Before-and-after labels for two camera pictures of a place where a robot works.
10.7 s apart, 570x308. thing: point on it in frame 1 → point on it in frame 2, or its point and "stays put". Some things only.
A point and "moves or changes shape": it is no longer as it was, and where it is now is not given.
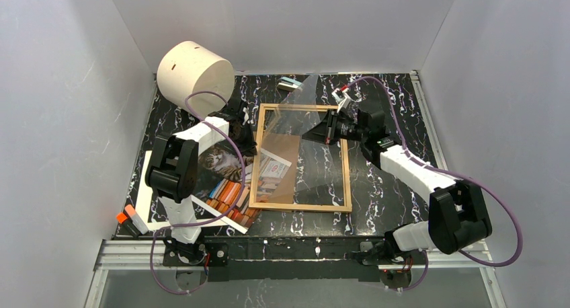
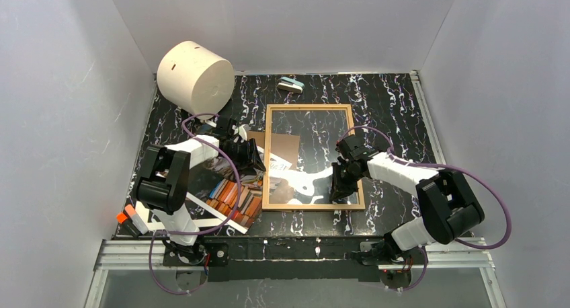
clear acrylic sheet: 304,162 moves or changes shape
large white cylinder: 189,66 stays put
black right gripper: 331,129 → 339,178
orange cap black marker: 122,219 stays put
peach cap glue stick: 136,219 stays put
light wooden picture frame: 253,204 moves or changes shape
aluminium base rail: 132,255 stays put
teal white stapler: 290,84 stays put
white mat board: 142,211 stays put
